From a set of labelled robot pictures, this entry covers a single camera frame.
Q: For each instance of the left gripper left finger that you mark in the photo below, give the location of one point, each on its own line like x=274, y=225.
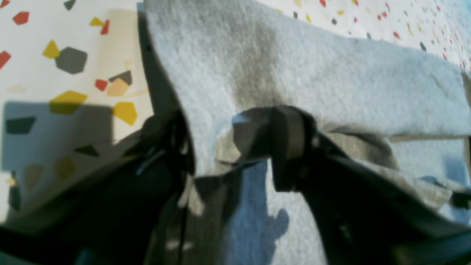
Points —
x=117, y=216

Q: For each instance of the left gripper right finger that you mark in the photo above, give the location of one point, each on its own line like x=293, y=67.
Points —
x=363, y=218

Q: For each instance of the grey T-shirt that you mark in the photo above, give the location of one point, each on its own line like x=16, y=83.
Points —
x=399, y=111

